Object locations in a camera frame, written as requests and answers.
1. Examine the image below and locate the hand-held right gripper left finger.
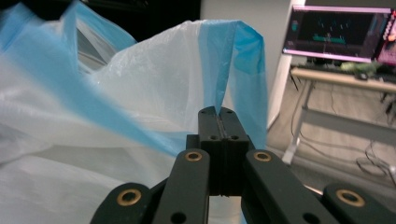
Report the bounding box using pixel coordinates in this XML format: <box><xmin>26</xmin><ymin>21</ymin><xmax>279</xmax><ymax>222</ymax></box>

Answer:
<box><xmin>185</xmin><ymin>105</ymin><xmax>224</xmax><ymax>198</ymax></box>

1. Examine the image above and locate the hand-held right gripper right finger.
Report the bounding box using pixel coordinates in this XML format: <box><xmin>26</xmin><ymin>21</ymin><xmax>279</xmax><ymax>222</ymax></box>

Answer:
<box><xmin>219</xmin><ymin>106</ymin><xmax>255</xmax><ymax>198</ymax></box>

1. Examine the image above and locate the white plastic bag blue edge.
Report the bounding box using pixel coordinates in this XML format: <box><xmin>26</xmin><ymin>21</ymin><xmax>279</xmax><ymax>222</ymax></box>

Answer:
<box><xmin>0</xmin><ymin>0</ymin><xmax>269</xmax><ymax>224</ymax></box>

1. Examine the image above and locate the black keyboard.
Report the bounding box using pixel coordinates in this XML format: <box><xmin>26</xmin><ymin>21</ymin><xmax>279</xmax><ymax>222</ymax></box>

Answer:
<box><xmin>295</xmin><ymin>61</ymin><xmax>344</xmax><ymax>73</ymax></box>

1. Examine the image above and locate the dark curtain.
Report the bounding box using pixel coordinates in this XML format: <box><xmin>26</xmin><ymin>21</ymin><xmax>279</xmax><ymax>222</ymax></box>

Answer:
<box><xmin>18</xmin><ymin>0</ymin><xmax>202</xmax><ymax>43</ymax></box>

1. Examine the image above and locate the green soft object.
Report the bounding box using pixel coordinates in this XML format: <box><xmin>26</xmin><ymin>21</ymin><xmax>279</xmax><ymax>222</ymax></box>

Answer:
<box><xmin>339</xmin><ymin>61</ymin><xmax>383</xmax><ymax>77</ymax></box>

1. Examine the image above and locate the wide computer monitor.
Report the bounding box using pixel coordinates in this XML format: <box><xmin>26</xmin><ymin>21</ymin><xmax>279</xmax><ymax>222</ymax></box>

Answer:
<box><xmin>282</xmin><ymin>4</ymin><xmax>394</xmax><ymax>64</ymax></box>

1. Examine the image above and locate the computer monitor pink screen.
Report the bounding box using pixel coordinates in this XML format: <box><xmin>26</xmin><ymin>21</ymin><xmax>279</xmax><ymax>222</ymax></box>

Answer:
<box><xmin>374</xmin><ymin>8</ymin><xmax>396</xmax><ymax>67</ymax></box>

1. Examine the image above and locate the white frame desk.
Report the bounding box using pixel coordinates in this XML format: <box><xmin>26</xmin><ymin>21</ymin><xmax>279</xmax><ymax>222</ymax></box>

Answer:
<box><xmin>281</xmin><ymin>66</ymin><xmax>396</xmax><ymax>166</ymax></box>

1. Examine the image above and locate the bundle of black cables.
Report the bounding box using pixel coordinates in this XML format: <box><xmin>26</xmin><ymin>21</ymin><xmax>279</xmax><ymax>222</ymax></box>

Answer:
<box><xmin>290</xmin><ymin>82</ymin><xmax>396</xmax><ymax>180</ymax></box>

